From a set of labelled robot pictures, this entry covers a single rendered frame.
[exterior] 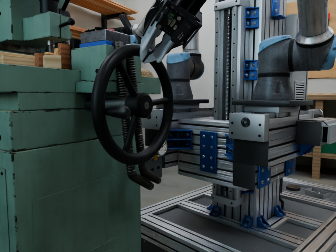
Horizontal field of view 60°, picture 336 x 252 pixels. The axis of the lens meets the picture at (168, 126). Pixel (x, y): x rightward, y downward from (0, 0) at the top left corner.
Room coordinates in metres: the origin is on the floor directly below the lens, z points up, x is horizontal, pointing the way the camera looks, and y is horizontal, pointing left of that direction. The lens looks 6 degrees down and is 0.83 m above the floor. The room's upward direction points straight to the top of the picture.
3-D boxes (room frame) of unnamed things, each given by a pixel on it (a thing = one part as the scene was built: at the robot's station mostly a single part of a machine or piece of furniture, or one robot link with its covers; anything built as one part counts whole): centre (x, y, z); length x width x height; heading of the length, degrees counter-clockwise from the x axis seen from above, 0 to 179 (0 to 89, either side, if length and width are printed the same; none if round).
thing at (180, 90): (1.47, -0.05, 0.87); 0.15 x 0.15 x 0.10
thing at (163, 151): (1.00, 0.03, 0.65); 0.06 x 0.04 x 0.08; 146
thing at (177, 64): (1.48, -0.06, 0.98); 0.13 x 0.12 x 0.14; 149
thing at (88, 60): (0.83, 0.17, 0.91); 0.15 x 0.14 x 0.09; 146
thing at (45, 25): (0.91, 0.37, 1.03); 0.14 x 0.07 x 0.09; 56
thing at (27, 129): (0.97, 0.46, 0.76); 0.57 x 0.45 x 0.09; 56
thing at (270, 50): (1.12, -0.41, 0.98); 0.13 x 0.12 x 0.14; 57
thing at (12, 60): (1.00, 0.28, 0.92); 0.55 x 0.02 x 0.04; 146
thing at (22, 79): (0.87, 0.24, 0.87); 0.61 x 0.30 x 0.06; 146
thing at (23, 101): (0.86, 0.30, 0.82); 0.40 x 0.21 x 0.04; 146
